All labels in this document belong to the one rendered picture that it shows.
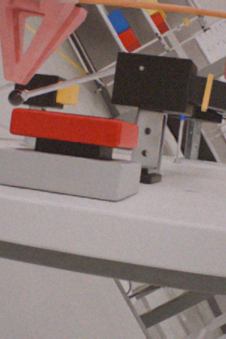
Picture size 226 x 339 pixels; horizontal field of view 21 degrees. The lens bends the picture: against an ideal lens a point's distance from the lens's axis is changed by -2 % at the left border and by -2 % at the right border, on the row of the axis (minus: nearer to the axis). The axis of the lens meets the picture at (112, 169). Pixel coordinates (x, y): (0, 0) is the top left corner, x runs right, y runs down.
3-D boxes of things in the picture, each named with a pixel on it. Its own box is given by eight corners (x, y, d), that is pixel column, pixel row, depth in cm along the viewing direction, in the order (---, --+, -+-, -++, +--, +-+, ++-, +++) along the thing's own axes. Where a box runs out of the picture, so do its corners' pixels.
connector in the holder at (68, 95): (63, 104, 87) (66, 84, 87) (77, 105, 86) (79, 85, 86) (55, 102, 83) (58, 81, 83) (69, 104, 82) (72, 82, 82)
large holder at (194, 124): (240, 166, 129) (249, 98, 128) (188, 160, 117) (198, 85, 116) (216, 163, 134) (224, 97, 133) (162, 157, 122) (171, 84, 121)
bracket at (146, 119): (135, 173, 50) (143, 110, 49) (165, 177, 49) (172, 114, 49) (122, 175, 45) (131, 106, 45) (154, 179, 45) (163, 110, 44)
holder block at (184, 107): (123, 108, 50) (129, 59, 49) (192, 116, 48) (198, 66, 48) (110, 104, 46) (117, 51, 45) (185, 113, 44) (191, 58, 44)
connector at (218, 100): (171, 100, 48) (177, 75, 48) (232, 113, 47) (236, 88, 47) (170, 97, 45) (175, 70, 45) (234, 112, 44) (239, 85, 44)
